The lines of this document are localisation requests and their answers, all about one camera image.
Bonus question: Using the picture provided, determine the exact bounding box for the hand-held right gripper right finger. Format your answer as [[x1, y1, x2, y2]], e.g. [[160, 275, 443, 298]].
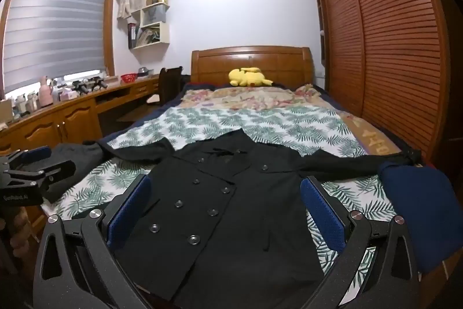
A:
[[300, 175, 423, 309]]

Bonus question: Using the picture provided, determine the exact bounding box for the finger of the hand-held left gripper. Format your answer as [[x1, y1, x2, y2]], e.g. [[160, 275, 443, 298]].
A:
[[0, 145, 51, 168], [3, 160, 77, 204]]

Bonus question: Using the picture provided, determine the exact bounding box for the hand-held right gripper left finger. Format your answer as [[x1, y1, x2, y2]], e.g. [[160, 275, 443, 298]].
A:
[[32, 173, 160, 309]]

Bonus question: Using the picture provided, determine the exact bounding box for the black button coat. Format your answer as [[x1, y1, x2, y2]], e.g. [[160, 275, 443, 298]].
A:
[[83, 130, 422, 309]]

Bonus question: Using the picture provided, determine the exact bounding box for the person's left hand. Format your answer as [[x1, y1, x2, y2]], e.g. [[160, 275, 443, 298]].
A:
[[8, 208, 32, 253]]

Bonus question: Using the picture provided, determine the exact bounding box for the grey folded garment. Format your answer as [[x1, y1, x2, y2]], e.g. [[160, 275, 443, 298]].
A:
[[43, 142, 105, 203]]

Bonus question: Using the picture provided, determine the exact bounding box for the cluster of toiletry bottles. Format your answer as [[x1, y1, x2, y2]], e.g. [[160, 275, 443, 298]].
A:
[[12, 92, 40, 118]]

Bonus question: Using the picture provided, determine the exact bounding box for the cardboard box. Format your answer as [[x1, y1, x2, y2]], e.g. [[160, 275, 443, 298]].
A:
[[0, 99, 13, 125]]

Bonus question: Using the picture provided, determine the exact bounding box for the wooden desk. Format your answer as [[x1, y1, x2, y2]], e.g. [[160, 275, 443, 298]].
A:
[[0, 75, 161, 241]]

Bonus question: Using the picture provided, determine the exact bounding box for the pink bottle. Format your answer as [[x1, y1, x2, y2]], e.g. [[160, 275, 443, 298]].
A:
[[39, 75, 54, 109]]

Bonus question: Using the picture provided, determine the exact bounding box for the black metal device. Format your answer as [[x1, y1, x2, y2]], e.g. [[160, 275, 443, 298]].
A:
[[72, 77, 107, 94]]

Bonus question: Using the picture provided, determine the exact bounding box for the orange printed blanket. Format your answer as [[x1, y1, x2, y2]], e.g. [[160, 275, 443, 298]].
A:
[[340, 111, 403, 155]]

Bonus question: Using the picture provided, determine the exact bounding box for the blue folded garment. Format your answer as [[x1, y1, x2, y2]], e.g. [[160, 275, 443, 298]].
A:
[[378, 162, 457, 275]]

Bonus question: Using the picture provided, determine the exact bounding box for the leaf print bed sheet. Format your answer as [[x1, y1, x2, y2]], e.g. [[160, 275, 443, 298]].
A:
[[41, 106, 398, 295]]

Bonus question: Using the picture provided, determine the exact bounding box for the grey window blind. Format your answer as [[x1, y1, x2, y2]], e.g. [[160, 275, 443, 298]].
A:
[[2, 0, 111, 92]]

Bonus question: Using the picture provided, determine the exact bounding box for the dark chair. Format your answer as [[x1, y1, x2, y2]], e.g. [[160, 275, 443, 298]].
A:
[[146, 67, 183, 105]]

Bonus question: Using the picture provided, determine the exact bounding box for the floral quilt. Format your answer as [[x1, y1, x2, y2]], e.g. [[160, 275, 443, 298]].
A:
[[179, 84, 328, 114]]

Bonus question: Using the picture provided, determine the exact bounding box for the yellow plush toy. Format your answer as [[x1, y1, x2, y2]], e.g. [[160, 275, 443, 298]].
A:
[[228, 66, 273, 87]]

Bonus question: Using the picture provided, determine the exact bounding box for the stack of papers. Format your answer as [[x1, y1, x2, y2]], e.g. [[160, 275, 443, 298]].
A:
[[137, 26, 160, 45]]

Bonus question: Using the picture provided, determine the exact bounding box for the wooden bed headboard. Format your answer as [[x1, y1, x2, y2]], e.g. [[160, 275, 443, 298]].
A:
[[190, 46, 315, 89]]

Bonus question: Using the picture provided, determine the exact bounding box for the grey paper bag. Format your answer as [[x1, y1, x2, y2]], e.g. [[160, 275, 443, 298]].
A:
[[143, 7, 167, 23]]

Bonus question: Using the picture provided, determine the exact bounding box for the wooden louvered wardrobe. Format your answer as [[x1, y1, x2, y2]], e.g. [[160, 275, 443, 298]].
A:
[[309, 0, 453, 165]]

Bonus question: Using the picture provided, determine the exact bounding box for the wooden window frame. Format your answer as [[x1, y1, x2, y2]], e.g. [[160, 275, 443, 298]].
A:
[[0, 0, 118, 100]]

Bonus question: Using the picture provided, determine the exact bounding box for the white wall shelf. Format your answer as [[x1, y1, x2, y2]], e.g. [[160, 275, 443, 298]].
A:
[[127, 0, 170, 50]]

